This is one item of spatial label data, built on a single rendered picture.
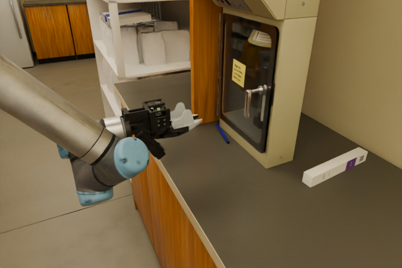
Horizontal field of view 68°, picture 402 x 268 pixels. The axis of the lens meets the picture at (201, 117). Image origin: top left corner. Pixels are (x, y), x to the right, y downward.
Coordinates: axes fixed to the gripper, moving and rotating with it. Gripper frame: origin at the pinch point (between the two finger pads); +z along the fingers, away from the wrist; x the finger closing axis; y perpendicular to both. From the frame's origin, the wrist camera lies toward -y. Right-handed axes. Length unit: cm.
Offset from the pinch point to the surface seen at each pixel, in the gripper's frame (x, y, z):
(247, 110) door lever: -0.7, 0.1, 16.7
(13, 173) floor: 177, -115, -84
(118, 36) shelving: 111, 1, 2
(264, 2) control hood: -5.0, 31.1, 16.2
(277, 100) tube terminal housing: -5.3, 3.8, 23.7
